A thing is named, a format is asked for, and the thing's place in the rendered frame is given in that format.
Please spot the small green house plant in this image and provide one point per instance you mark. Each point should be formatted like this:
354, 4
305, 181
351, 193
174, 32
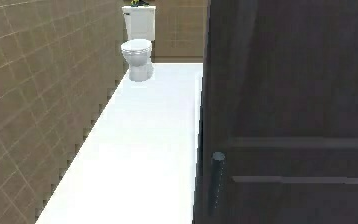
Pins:
138, 3

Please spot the dark brown room door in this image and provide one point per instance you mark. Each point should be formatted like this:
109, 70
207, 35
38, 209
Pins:
287, 100

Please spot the white toilet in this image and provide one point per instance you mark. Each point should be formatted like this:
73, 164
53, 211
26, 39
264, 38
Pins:
138, 50

